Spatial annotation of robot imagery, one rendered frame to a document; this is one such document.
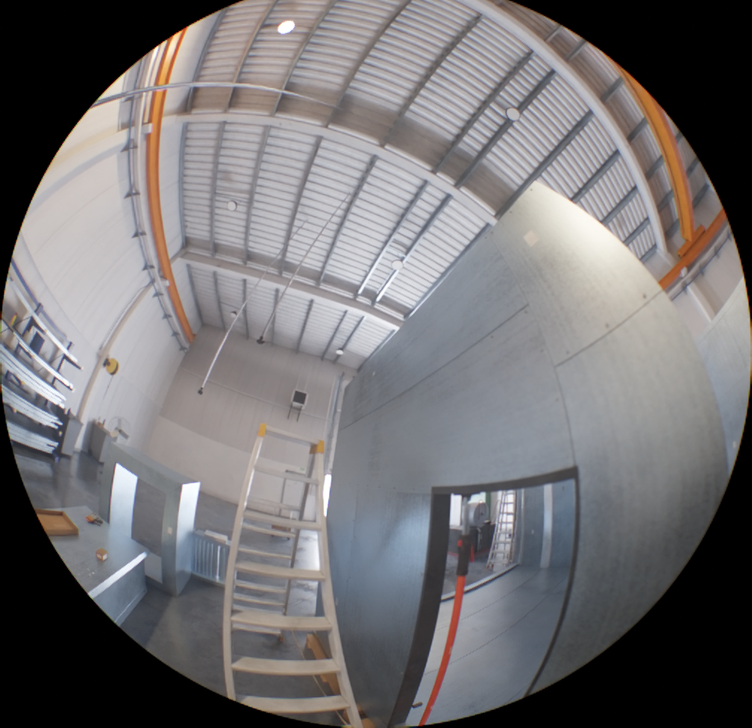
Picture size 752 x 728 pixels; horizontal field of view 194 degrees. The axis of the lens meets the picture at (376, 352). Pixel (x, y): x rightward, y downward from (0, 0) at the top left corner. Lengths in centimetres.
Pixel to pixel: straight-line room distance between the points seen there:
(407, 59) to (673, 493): 663
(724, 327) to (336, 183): 819
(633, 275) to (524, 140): 625
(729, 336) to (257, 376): 1422
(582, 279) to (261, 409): 1078
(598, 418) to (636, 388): 12
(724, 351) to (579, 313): 396
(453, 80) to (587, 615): 687
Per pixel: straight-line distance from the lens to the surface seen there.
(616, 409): 62
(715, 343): 452
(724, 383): 447
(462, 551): 90
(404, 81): 619
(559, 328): 73
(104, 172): 673
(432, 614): 118
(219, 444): 1072
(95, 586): 230
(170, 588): 347
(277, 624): 103
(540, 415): 68
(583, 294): 75
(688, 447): 63
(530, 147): 691
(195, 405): 1135
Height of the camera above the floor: 212
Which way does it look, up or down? 34 degrees up
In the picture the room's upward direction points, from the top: 6 degrees clockwise
